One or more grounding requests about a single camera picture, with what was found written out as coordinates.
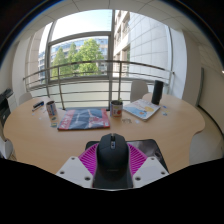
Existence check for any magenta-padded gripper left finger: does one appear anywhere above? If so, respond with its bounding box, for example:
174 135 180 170
55 143 99 188

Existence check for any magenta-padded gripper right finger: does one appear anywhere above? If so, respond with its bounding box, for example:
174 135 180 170
126 143 170 188

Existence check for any black computer mouse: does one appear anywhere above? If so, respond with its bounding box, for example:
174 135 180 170
92 133 134 190

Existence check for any black printed mouse pad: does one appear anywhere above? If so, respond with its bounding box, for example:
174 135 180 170
84 139 170 174

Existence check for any red magazine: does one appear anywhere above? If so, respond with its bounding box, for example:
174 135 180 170
57 108 111 131

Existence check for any light blue book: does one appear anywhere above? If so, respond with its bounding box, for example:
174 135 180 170
123 98 162 122

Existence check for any white can with red print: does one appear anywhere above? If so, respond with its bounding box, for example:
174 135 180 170
45 100 59 121

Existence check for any white chair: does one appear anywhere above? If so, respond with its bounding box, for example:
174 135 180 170
0 136 15 160
18 92 34 106
129 79 149 103

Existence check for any small can with plant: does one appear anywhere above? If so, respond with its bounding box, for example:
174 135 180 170
109 98 124 118

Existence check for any black cylinder speaker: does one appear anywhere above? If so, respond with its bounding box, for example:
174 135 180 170
151 79 165 106

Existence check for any metal railing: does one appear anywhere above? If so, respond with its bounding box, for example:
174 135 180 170
22 59 175 111

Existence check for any green tree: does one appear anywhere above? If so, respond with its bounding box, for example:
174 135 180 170
51 38 105 79

